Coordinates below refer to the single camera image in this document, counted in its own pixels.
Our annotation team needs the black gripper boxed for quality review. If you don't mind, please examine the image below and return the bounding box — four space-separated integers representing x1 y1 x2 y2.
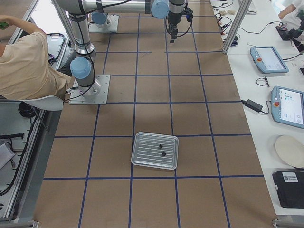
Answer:
167 16 181 43

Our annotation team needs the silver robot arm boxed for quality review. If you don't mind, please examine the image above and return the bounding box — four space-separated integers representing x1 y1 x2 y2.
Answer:
52 0 158 103
151 0 186 43

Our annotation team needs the upper blue teach pendant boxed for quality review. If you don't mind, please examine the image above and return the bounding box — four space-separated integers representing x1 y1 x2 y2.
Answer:
250 46 289 74

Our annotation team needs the blue teach pendant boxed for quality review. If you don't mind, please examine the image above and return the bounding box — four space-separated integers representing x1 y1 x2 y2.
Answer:
271 86 304 129
250 46 289 74

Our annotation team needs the black power adapter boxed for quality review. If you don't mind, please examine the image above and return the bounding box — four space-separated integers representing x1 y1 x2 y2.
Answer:
241 99 263 113

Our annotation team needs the lower blue teach pendant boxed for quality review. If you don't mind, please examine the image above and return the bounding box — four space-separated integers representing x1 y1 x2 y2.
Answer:
271 86 304 129

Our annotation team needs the white chair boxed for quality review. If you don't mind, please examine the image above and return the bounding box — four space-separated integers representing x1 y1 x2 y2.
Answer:
22 95 63 133

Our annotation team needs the person in beige shirt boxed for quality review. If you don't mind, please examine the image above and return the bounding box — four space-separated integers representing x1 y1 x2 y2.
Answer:
0 15 76 101

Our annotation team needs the cream round plate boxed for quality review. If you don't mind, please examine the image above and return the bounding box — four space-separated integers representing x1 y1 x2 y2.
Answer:
275 135 304 169

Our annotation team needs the black box with label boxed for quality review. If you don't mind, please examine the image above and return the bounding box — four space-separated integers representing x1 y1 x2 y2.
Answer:
272 171 304 209

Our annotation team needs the aluminium frame post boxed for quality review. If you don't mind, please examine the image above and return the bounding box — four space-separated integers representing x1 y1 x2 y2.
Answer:
222 0 252 54

